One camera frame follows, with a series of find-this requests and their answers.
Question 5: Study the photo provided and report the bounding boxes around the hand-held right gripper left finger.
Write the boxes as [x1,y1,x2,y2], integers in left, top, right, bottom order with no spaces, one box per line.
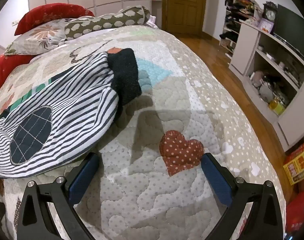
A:
[17,152,100,240]

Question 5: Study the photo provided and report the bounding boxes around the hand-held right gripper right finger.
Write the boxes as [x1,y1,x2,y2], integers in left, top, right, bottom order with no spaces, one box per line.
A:
[201,152,284,240]

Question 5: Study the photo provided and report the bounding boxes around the striped pants with dark cuffs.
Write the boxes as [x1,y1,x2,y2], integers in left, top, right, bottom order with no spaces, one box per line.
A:
[0,48,142,179]

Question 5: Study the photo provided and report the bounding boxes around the quilted heart pattern bedspread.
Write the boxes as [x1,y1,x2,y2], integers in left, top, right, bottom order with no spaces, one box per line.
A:
[0,25,287,240]

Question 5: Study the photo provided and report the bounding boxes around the yellow cardboard box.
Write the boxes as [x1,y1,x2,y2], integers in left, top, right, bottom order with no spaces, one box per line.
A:
[283,142,304,186]

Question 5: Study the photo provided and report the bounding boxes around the red cardboard box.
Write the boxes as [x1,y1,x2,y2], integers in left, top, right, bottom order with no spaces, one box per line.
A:
[284,192,304,236]

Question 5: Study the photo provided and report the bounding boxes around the yellow container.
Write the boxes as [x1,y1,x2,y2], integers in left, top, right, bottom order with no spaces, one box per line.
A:
[268,97,286,116]

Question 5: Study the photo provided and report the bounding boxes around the white kettle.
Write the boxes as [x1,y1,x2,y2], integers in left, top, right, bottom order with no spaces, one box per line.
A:
[257,82,275,103]

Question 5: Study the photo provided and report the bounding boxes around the white shelf unit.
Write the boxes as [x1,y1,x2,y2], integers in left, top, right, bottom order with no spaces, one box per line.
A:
[228,20,304,152]

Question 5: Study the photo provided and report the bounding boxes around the red blanket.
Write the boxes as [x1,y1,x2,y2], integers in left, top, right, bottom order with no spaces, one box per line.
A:
[0,54,34,96]

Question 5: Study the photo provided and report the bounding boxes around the floral pillow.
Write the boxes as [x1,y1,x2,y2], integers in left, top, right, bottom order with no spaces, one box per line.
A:
[4,18,76,56]

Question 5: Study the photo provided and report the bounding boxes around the cluttered shoe rack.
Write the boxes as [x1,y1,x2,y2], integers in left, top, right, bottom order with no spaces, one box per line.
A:
[219,0,264,58]

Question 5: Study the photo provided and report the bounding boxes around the red patterned pillow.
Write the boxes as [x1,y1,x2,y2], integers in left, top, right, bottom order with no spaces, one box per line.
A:
[14,3,95,36]

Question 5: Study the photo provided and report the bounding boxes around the black television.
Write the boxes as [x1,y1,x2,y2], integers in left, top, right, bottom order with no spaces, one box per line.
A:
[273,4,304,68]

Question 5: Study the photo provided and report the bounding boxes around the black mantel clock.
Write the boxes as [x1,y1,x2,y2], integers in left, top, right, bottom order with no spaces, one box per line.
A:
[263,1,278,22]

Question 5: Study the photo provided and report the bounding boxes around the wooden door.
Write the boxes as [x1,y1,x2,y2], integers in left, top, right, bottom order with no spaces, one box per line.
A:
[162,0,208,37]

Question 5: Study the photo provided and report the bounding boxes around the purple picture frame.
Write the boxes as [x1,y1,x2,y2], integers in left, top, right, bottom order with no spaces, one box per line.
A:
[257,19,275,34]

